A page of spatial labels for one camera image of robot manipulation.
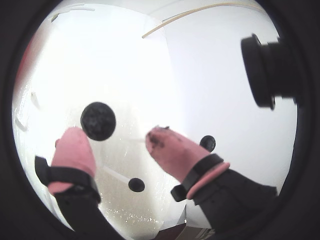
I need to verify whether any thin wooden dowel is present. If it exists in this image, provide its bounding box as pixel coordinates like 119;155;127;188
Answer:
141;1;266;39

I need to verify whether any pink covered gripper finger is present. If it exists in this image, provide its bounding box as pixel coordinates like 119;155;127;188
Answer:
34;126;118;235
145;126;278;230

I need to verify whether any dark round blueberry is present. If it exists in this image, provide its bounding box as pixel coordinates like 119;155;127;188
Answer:
80;101;117;143
199;135;217;152
127;177;146;193

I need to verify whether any black fisheye lens camera module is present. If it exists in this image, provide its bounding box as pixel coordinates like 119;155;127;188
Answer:
240;33;301;111

